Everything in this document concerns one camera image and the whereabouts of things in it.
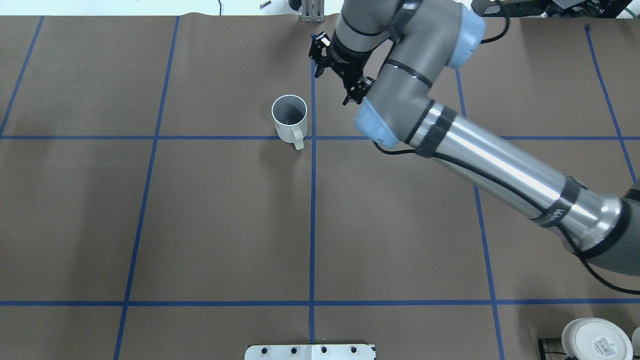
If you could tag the black wire cup rack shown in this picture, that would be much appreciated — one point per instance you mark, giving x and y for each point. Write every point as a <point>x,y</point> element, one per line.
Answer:
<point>552,349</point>

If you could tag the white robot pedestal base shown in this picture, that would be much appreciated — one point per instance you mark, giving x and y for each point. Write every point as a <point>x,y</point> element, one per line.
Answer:
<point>348,351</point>

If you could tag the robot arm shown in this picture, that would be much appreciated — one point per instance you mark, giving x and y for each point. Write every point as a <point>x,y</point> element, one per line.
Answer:
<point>389,53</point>

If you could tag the white cup on wire rack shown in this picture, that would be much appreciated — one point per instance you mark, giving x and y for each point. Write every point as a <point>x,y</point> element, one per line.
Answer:
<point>593,338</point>

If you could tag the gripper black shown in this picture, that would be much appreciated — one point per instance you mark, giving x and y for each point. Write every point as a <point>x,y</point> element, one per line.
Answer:
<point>346,61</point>

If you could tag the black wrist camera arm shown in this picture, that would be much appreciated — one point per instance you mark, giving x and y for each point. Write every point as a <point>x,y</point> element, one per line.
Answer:
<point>317,53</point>

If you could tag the aluminium frame post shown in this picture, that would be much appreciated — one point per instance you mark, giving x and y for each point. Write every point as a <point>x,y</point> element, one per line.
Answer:
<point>312,11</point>

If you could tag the white mug with handle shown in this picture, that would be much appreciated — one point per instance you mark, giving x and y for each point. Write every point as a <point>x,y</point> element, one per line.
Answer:
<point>289,114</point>

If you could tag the brown paper table cover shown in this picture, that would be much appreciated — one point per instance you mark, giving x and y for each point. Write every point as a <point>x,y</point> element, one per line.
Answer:
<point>149,210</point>

